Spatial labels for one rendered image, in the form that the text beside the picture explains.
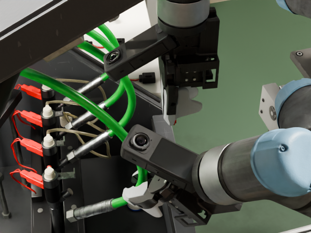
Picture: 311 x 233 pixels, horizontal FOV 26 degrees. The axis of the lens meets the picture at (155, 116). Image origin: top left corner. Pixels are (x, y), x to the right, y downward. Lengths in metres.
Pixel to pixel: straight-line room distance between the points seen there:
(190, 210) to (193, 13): 0.27
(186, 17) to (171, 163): 0.20
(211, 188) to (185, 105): 0.26
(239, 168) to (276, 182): 0.05
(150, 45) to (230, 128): 1.94
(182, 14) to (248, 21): 2.59
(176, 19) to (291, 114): 0.20
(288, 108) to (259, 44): 2.45
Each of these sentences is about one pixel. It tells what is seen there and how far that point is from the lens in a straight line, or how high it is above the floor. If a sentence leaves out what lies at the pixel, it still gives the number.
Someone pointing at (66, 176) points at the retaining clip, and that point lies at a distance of 1.19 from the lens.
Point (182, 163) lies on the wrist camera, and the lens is 0.88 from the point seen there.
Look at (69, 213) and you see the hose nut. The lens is 1.11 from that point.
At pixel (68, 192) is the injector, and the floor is 1.08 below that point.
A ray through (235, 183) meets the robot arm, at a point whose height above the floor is 1.40.
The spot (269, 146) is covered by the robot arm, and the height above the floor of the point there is 1.47.
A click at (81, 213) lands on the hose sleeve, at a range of 1.09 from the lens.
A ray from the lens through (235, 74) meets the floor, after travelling 3.16.
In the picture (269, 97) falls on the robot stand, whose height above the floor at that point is 0.99.
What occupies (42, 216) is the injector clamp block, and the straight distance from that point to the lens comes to 1.31.
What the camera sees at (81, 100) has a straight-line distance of 0.91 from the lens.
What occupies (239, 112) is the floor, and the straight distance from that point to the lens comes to 2.96.
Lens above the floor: 1.99
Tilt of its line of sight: 43 degrees down
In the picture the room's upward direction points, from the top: straight up
